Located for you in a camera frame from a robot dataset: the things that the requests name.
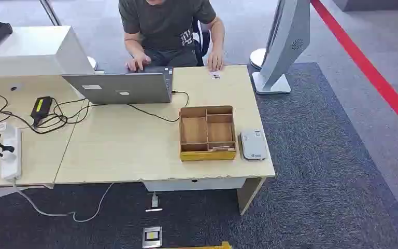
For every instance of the white floor bracket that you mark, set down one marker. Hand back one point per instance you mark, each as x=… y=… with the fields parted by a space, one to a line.
x=154 y=202

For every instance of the wooden desk leg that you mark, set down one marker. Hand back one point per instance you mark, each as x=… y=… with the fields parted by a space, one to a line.
x=248 y=194

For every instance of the silver display stand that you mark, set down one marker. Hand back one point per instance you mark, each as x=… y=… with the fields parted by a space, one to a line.
x=281 y=44

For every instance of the small card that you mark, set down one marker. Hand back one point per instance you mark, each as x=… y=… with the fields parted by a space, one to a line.
x=215 y=75

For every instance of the grey laptop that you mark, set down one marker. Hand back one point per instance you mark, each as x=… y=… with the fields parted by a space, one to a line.
x=123 y=87

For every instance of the metal floor socket plate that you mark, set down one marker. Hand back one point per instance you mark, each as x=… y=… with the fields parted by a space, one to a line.
x=152 y=237

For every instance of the yellow flat object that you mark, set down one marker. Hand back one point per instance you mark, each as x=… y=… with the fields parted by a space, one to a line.
x=202 y=247

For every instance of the white desk drawer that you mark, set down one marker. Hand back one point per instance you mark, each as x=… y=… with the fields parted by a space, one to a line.
x=192 y=185

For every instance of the red floor tape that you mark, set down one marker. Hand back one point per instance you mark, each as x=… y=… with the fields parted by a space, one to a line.
x=367 y=67

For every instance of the grey slanted pole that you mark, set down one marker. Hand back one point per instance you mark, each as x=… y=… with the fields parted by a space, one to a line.
x=51 y=12

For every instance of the white card reader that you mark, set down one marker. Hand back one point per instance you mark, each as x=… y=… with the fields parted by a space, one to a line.
x=253 y=144

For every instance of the black plug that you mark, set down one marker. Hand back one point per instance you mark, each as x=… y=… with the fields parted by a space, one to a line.
x=5 y=147

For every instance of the black power adapter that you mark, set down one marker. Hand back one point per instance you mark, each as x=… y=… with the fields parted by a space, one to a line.
x=41 y=107

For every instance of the person's left hand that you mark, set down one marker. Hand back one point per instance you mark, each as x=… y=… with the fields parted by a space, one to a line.
x=215 y=60

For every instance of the person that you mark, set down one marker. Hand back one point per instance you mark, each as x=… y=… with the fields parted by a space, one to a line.
x=164 y=24

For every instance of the dark grey carpet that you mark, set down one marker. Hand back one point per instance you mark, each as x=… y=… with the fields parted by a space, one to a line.
x=322 y=172

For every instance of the white box cabinet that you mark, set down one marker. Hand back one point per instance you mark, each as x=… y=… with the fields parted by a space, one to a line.
x=30 y=51

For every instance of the round white base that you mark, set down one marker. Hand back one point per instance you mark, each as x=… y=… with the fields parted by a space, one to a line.
x=256 y=58
x=92 y=62

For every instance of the person's right hand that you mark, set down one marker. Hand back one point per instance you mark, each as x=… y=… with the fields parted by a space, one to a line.
x=138 y=62

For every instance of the white power strip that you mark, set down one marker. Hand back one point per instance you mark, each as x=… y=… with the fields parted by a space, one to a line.
x=12 y=161

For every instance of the card in wooden box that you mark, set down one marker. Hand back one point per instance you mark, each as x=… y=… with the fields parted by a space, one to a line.
x=221 y=148

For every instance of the wooden compartment box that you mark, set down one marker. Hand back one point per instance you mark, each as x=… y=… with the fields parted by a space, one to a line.
x=207 y=155

